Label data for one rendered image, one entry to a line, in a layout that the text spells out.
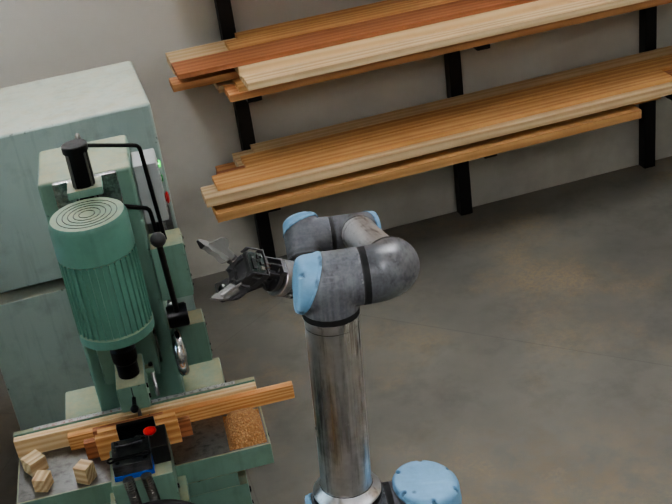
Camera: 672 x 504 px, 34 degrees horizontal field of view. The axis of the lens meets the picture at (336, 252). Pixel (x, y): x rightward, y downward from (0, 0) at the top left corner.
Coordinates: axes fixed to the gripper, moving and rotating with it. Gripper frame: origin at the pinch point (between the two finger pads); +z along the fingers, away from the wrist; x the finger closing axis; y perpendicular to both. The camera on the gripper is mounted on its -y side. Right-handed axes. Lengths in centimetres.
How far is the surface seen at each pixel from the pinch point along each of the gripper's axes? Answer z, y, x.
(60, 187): 21.7, -16.4, -28.5
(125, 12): -86, -106, -200
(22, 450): 14, -63, 17
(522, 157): -281, -68, -148
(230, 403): -24.3, -28.2, 18.3
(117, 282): 15.7, -10.0, -0.2
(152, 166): -0.5, -9.2, -35.0
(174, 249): -7.5, -16.2, -16.5
